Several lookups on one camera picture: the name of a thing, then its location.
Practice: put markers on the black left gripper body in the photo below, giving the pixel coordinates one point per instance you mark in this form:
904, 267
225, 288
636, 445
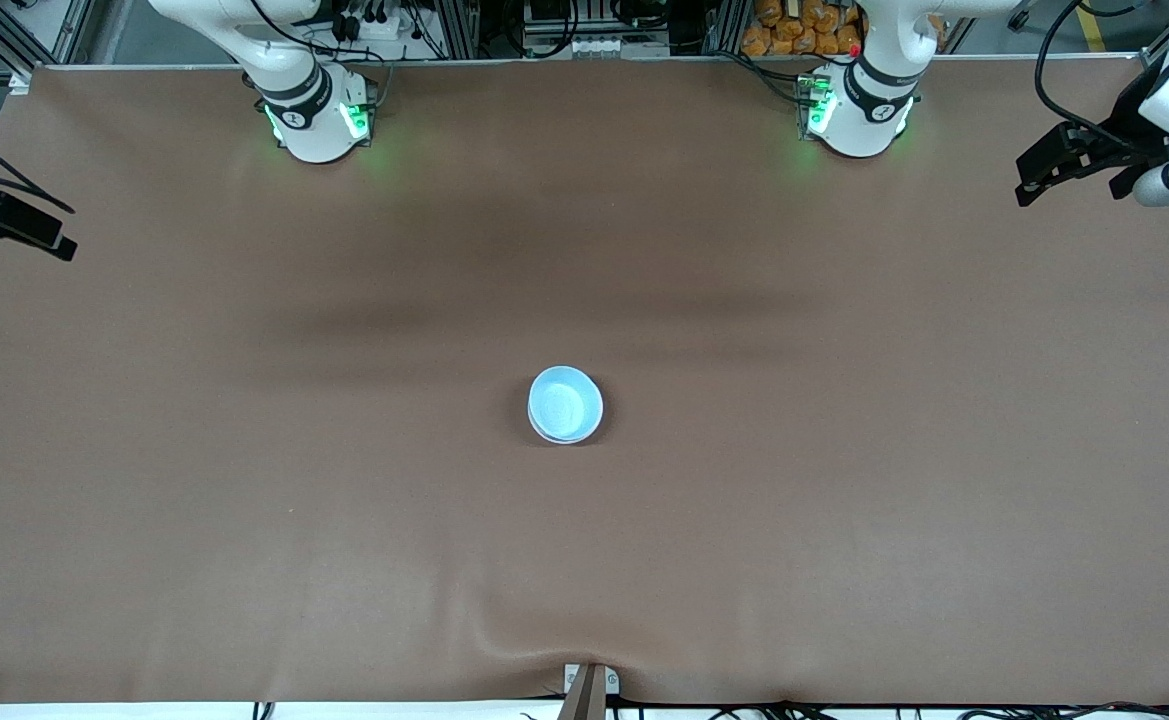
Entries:
1131, 118

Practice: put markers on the light blue plastic bowl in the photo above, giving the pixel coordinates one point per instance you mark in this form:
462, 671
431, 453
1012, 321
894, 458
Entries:
565, 402

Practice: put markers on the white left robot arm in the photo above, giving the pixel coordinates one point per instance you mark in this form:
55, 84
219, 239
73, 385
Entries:
859, 120

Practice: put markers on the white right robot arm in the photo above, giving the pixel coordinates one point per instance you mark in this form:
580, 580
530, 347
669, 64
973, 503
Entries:
309, 125

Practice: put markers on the orange packaged goods pile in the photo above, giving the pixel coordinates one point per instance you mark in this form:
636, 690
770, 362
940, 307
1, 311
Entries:
799, 25

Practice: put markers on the brown table cover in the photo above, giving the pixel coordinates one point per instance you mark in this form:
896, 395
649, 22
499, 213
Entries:
244, 450

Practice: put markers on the white power strip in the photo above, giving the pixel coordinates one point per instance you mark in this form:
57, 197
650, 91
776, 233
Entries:
376, 25

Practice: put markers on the grey table edge clamp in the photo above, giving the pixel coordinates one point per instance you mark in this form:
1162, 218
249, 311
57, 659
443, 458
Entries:
589, 685

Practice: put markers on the aluminium frame profile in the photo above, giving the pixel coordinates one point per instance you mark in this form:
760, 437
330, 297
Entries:
4, 35

